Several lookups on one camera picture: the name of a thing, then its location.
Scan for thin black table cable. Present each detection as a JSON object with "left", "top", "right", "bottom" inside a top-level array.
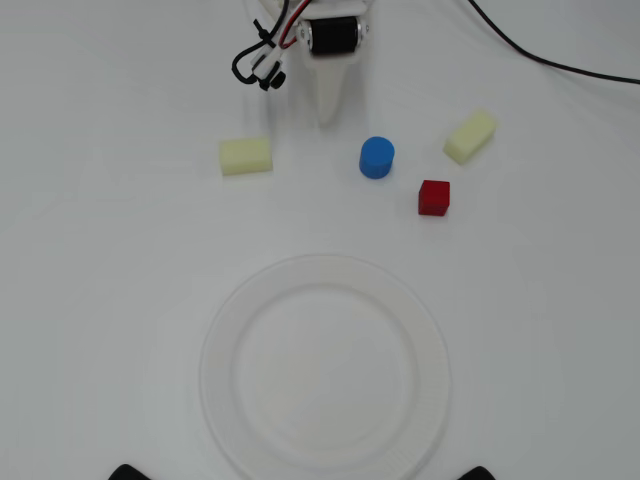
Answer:
[{"left": 467, "top": 0, "right": 640, "bottom": 84}]

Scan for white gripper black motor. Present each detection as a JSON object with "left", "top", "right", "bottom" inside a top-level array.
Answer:
[{"left": 296, "top": 6, "right": 374, "bottom": 128}]

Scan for red cube block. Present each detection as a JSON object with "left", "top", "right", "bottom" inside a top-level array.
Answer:
[{"left": 417, "top": 179, "right": 451, "bottom": 218}]

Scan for red and white wires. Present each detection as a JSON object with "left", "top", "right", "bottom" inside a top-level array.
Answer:
[{"left": 272, "top": 0, "right": 315, "bottom": 51}]

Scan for white round plate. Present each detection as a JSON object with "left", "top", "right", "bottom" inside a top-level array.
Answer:
[{"left": 198, "top": 253, "right": 451, "bottom": 480}]

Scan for blue cylinder block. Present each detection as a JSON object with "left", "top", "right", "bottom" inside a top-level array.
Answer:
[{"left": 358, "top": 135, "right": 396, "bottom": 180}]

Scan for black looped camera cable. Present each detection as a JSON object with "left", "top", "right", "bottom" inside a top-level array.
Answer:
[{"left": 230, "top": 0, "right": 292, "bottom": 85}]

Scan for pale yellow foam block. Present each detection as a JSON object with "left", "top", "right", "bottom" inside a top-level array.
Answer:
[
  {"left": 442, "top": 108, "right": 499, "bottom": 166},
  {"left": 218, "top": 137, "right": 274, "bottom": 177}
]

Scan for black stand foot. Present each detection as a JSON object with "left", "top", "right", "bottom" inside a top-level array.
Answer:
[
  {"left": 108, "top": 463, "right": 151, "bottom": 480},
  {"left": 459, "top": 465, "right": 504, "bottom": 480}
]

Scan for small white black wrist camera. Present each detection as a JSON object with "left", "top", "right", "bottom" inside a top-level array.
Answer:
[{"left": 248, "top": 43, "right": 287, "bottom": 92}]

